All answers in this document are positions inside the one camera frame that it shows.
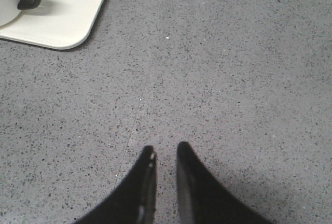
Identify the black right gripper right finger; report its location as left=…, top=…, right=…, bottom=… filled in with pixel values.
left=176, top=142, right=270, bottom=223

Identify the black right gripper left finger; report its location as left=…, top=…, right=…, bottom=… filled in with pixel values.
left=76, top=146, right=157, bottom=224

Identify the cream rectangular plastic tray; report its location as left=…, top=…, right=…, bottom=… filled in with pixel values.
left=1, top=0, right=104, bottom=50

